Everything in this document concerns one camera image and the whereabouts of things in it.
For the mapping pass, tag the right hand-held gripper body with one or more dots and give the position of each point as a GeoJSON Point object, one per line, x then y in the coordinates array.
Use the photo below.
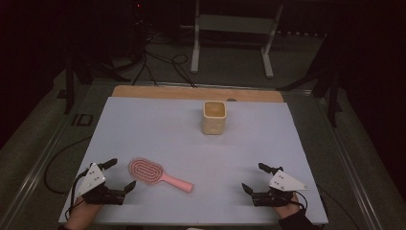
{"type": "Point", "coordinates": [274, 196]}

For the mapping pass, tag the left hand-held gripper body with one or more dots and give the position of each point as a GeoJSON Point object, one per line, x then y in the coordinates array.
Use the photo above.
{"type": "Point", "coordinates": [95, 191]}

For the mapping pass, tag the pink hairbrush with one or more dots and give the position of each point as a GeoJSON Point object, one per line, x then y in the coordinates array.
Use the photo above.
{"type": "Point", "coordinates": [150, 171]}

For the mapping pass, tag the cream square ceramic cup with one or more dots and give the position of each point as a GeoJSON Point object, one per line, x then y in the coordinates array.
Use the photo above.
{"type": "Point", "coordinates": [214, 124]}

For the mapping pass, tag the person's right hand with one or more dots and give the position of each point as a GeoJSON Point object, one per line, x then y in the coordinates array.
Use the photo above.
{"type": "Point", "coordinates": [287, 210]}

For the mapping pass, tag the person's left hand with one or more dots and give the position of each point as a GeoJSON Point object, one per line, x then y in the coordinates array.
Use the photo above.
{"type": "Point", "coordinates": [84, 214]}

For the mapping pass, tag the white table cover sheet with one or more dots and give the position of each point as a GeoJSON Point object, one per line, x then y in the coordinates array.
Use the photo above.
{"type": "Point", "coordinates": [191, 159]}

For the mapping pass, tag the black tripod stand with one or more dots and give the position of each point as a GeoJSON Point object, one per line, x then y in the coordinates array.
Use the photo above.
{"type": "Point", "coordinates": [69, 92]}
{"type": "Point", "coordinates": [333, 102]}

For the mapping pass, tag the white metal stand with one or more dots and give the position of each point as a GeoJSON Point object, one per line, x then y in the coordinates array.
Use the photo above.
{"type": "Point", "coordinates": [234, 24]}

